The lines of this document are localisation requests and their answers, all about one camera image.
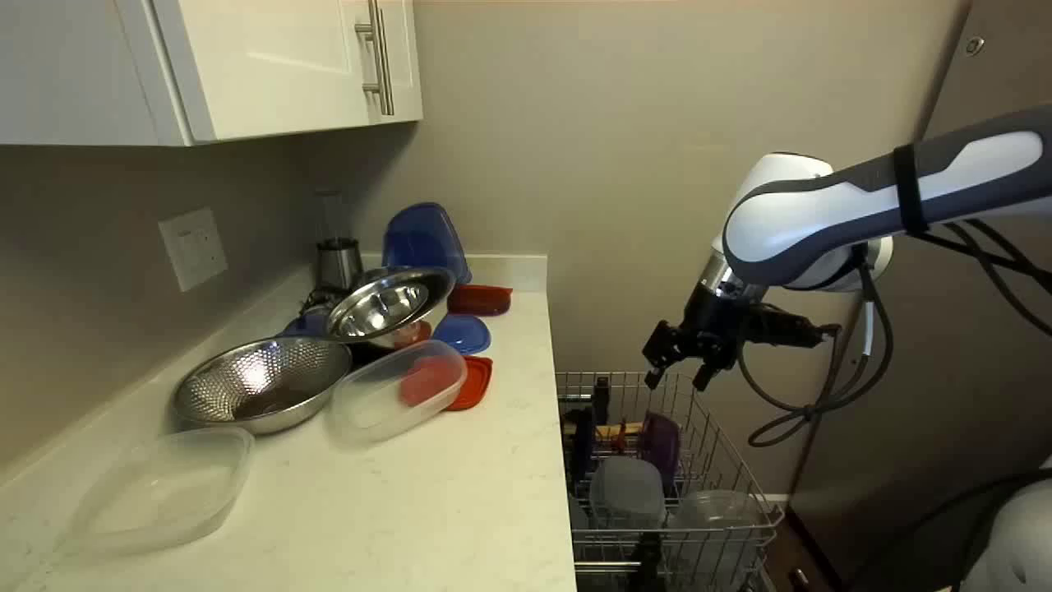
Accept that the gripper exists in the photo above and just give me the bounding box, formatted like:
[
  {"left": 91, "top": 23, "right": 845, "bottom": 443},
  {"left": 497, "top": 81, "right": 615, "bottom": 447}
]
[{"left": 642, "top": 283, "right": 751, "bottom": 393}]

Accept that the purple plastic cup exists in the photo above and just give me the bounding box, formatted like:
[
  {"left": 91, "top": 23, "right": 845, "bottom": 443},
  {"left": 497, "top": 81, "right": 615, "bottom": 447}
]
[{"left": 639, "top": 410, "right": 683, "bottom": 479}]

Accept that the grey plastic container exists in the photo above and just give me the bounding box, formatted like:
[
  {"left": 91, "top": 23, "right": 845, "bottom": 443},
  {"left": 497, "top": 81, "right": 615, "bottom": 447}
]
[{"left": 588, "top": 456, "right": 668, "bottom": 532}]

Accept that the clear plastic container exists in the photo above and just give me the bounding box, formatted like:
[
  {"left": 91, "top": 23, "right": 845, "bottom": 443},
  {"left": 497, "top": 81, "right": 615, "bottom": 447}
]
[
  {"left": 672, "top": 490, "right": 763, "bottom": 537},
  {"left": 328, "top": 339, "right": 468, "bottom": 443},
  {"left": 69, "top": 426, "right": 256, "bottom": 553}
]

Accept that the red plastic lid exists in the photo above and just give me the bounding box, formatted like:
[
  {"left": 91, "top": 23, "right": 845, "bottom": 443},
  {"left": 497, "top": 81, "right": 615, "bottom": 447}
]
[
  {"left": 399, "top": 354, "right": 466, "bottom": 409},
  {"left": 445, "top": 355, "right": 495, "bottom": 413}
]

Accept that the red plastic container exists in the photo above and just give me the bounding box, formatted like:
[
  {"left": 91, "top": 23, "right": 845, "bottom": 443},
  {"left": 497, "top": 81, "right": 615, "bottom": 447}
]
[{"left": 446, "top": 283, "right": 514, "bottom": 318}]

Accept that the blue plastic lid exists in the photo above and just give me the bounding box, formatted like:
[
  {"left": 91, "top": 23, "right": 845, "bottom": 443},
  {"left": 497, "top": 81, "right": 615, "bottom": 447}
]
[
  {"left": 431, "top": 313, "right": 492, "bottom": 357},
  {"left": 282, "top": 312, "right": 331, "bottom": 339}
]

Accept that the brown door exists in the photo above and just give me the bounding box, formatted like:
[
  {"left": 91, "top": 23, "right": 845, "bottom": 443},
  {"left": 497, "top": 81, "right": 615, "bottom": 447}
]
[{"left": 787, "top": 0, "right": 1052, "bottom": 592}]

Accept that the blue plastic container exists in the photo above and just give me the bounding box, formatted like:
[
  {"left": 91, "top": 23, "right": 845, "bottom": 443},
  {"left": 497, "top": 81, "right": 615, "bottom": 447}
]
[{"left": 381, "top": 202, "right": 473, "bottom": 285}]

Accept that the smooth steel bowl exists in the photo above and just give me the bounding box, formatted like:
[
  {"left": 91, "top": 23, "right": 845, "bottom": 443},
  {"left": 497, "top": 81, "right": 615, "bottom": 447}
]
[{"left": 325, "top": 266, "right": 458, "bottom": 343}]

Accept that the blender with steel base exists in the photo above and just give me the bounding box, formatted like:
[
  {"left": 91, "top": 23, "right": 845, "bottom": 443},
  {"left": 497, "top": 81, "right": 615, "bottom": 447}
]
[{"left": 312, "top": 190, "right": 365, "bottom": 294}]

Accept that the hammered steel bowl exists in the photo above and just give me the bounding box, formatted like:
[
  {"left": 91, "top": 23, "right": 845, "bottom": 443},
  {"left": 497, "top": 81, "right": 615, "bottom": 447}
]
[{"left": 172, "top": 335, "right": 355, "bottom": 436}]

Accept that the white cabinet door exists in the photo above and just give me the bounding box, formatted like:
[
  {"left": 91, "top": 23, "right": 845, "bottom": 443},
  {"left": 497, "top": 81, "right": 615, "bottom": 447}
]
[{"left": 151, "top": 0, "right": 424, "bottom": 143}]

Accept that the dishwasher wire rack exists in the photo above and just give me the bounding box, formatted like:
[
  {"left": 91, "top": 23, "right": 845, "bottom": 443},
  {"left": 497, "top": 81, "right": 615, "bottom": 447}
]
[{"left": 556, "top": 371, "right": 787, "bottom": 592}]

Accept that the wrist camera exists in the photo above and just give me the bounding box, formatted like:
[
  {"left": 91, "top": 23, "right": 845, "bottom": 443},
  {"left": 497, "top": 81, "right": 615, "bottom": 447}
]
[{"left": 744, "top": 303, "right": 842, "bottom": 350}]

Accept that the silver cabinet door handle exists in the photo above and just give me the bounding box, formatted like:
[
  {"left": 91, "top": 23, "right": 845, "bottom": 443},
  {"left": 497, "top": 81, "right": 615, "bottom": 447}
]
[{"left": 354, "top": 0, "right": 396, "bottom": 117}]

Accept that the white wall socket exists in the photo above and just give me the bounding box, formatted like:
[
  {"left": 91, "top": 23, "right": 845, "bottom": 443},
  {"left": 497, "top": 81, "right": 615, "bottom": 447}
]
[{"left": 157, "top": 206, "right": 230, "bottom": 294}]

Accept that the white wall cabinet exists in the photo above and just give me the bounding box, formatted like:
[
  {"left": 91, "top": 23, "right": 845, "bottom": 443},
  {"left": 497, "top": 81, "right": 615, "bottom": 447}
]
[{"left": 0, "top": 0, "right": 424, "bottom": 148}]

